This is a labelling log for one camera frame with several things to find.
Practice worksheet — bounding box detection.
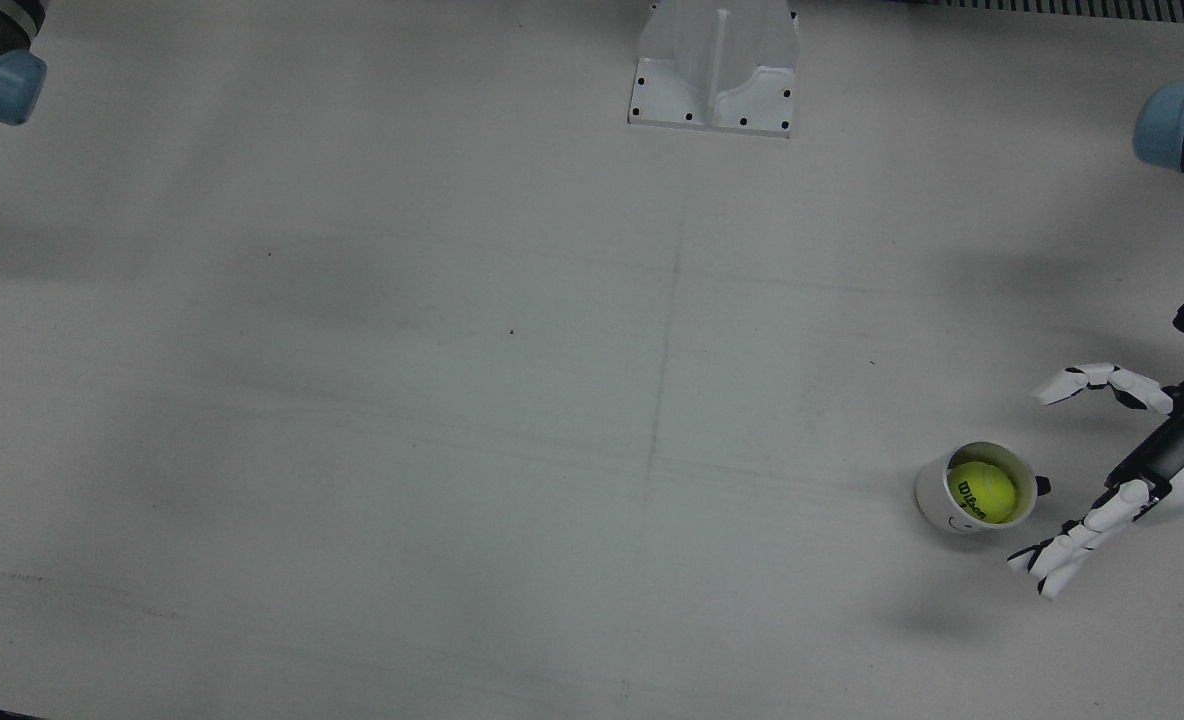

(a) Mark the white metal mounting bracket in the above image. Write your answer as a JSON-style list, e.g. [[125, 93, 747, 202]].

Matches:
[[628, 0, 800, 138]]

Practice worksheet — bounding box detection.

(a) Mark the black ribbed strip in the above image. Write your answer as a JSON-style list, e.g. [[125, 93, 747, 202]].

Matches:
[[912, 0, 1184, 27]]

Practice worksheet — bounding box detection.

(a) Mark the yellow Wilson tennis ball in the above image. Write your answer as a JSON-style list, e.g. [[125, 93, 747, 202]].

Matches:
[[947, 461, 1019, 524]]

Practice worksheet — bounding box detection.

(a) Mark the white cup with smiley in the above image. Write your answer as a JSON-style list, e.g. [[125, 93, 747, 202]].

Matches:
[[915, 441, 1053, 535]]

